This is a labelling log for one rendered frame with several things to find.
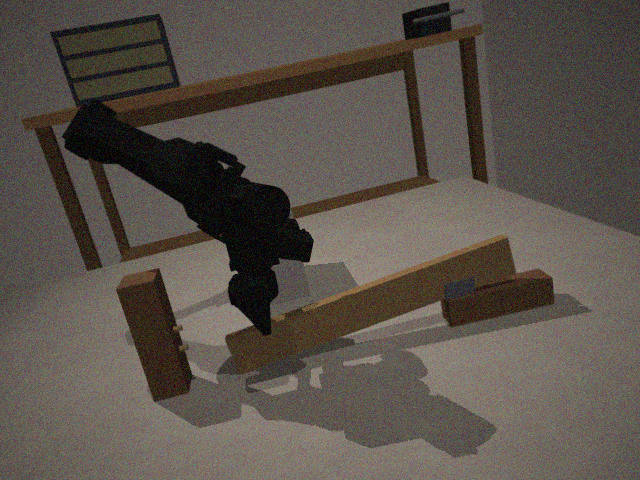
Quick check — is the long brown wooden rail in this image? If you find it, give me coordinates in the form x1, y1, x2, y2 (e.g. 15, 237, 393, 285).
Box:
226, 234, 517, 375

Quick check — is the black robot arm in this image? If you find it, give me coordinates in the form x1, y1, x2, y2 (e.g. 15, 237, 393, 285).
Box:
62, 99, 314, 266

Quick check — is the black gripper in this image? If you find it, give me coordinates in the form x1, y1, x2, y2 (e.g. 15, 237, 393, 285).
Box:
221, 225, 279, 336

